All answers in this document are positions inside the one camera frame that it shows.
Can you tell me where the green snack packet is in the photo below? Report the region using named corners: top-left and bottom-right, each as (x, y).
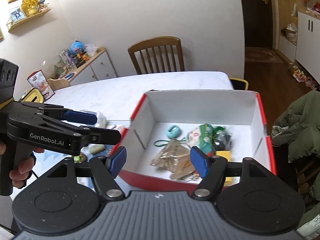
top-left (185, 124), bottom-right (225, 155)

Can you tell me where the white tall cabinet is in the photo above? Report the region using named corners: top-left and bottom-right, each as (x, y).
top-left (278, 10), bottom-right (320, 86)

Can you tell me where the white navy tissue pack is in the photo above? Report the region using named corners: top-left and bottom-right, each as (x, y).
top-left (80, 109), bottom-right (108, 128)

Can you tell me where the yellow small box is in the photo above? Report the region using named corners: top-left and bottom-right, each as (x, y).
top-left (215, 150), bottom-right (233, 186)

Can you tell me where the row of shoes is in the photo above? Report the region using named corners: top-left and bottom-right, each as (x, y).
top-left (288, 64), bottom-right (319, 91)

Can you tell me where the black beads plastic bag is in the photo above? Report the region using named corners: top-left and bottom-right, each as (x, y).
top-left (213, 127), bottom-right (232, 151)

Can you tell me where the green jacket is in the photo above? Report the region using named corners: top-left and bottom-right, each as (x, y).
top-left (271, 89), bottom-right (320, 240)

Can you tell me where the pale green stone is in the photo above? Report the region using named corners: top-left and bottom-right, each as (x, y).
top-left (89, 144), bottom-right (106, 155)

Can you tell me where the teal pencil sharpener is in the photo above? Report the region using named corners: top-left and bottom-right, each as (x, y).
top-left (165, 125), bottom-right (181, 139)

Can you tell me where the brown wooden chair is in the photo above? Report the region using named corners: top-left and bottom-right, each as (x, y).
top-left (127, 36), bottom-right (185, 75)

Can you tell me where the left hand with black glove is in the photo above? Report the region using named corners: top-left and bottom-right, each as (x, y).
top-left (1, 153), bottom-right (36, 189)

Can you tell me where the brown foil snack packet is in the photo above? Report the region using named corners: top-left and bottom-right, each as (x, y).
top-left (150, 139), bottom-right (195, 180)

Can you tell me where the red white cardboard box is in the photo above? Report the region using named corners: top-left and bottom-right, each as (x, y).
top-left (119, 90), bottom-right (276, 191)

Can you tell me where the white wooden sideboard cabinet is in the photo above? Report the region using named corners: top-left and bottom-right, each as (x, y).
top-left (47, 47), bottom-right (118, 91)

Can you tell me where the green small clip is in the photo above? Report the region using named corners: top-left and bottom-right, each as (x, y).
top-left (73, 156), bottom-right (82, 163)

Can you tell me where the wooden wall shelf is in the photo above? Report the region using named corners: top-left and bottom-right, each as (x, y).
top-left (7, 8), bottom-right (51, 33)

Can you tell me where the red white snack bag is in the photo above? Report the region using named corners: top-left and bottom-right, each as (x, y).
top-left (27, 70), bottom-right (54, 101)

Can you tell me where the blue globe toy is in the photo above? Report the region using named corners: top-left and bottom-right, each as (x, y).
top-left (69, 40), bottom-right (84, 55)

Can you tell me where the yellow ornament on shelf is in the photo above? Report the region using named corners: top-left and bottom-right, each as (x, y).
top-left (21, 0), bottom-right (40, 17)

